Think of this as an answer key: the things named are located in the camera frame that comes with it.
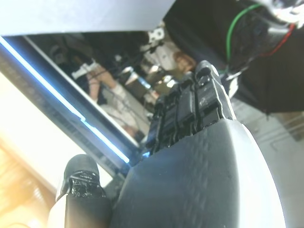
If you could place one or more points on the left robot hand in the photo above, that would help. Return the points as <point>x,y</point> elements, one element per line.
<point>190,178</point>

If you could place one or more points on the person with reddish hair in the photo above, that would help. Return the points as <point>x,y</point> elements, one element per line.
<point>184,61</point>

